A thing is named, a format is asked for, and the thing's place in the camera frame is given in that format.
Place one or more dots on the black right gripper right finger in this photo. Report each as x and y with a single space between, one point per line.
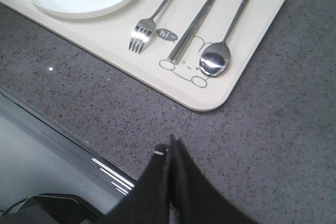
193 196

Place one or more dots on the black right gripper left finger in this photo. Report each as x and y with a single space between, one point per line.
149 200

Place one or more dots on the silver spoon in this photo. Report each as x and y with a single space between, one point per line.
215 59

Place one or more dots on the silver chopstick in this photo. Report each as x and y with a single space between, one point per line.
195 22
200 24

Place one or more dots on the silver fork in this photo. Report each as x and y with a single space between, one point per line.
142 33

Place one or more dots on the black device on floor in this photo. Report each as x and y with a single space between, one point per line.
53 208

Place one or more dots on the cream rabbit print tray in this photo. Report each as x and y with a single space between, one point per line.
108 38

